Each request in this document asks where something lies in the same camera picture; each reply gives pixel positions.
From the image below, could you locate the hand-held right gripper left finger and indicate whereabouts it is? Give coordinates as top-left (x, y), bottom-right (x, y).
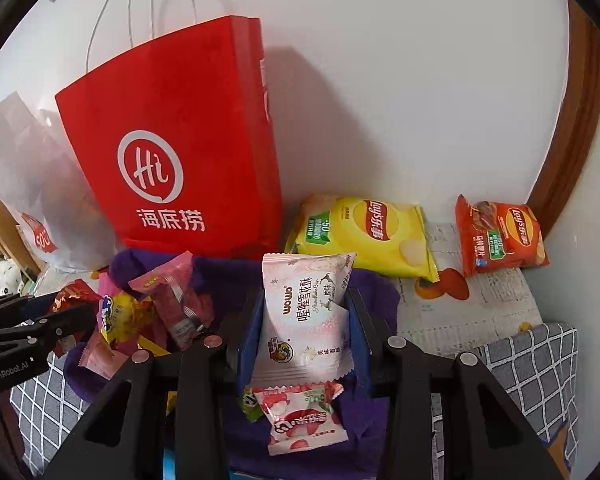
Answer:
top-left (42, 287), bottom-right (267, 480)

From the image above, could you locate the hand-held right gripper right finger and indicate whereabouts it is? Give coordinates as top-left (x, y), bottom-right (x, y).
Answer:
top-left (342, 287), bottom-right (563, 480)

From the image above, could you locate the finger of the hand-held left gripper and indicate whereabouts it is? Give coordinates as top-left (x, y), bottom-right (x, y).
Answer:
top-left (0, 294), bottom-right (57, 331)
top-left (0, 305), bottom-right (98, 356)

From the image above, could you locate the small red snack packet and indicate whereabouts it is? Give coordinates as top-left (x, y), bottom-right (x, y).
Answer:
top-left (50, 280), bottom-right (103, 351)

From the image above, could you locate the white pink nougat packet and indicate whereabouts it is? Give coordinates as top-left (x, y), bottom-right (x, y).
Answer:
top-left (254, 252), bottom-right (357, 386)

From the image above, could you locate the pale pink peach snack packet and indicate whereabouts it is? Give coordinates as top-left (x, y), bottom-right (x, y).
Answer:
top-left (77, 330), bottom-right (131, 380)

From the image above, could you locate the green snack packet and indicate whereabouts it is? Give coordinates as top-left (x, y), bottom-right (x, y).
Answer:
top-left (237, 385), bottom-right (267, 422)

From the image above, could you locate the large pink snack packet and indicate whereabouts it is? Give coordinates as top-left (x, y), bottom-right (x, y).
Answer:
top-left (96, 280), bottom-right (171, 356)

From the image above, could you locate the pink silver striped snack packet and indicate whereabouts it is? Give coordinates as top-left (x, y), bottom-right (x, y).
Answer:
top-left (127, 252), bottom-right (213, 351)

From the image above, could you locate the white red fruit snack packet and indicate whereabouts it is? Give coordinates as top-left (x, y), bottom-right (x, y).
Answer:
top-left (254, 380), bottom-right (350, 457)

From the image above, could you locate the yellow triangular snack packet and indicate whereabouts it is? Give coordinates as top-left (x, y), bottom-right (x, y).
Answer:
top-left (138, 336), bottom-right (173, 359)

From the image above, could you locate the purple towel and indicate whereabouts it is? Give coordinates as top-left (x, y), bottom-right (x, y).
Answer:
top-left (62, 250), bottom-right (401, 476)

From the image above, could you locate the floral white pillow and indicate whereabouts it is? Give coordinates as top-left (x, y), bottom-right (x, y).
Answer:
top-left (0, 255), bottom-right (24, 302)

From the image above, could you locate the yellow chip bag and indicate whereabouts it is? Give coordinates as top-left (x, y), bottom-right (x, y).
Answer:
top-left (284, 195), bottom-right (440, 283)

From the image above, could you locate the white plastic shopping bag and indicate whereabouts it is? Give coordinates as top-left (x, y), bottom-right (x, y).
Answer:
top-left (0, 91), bottom-right (126, 273)

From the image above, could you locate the orange chip bag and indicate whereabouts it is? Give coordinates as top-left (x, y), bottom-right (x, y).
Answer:
top-left (455, 194), bottom-right (551, 278)

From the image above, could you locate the grey checked tablecloth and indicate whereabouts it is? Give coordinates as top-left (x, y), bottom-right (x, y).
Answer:
top-left (10, 322), bottom-right (581, 480)

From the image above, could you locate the red paper shopping bag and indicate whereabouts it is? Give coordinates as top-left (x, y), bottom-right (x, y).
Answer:
top-left (55, 0), bottom-right (285, 263)

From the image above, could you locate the brown wooden door frame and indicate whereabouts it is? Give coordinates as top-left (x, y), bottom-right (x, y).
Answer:
top-left (525, 0), bottom-right (600, 256)

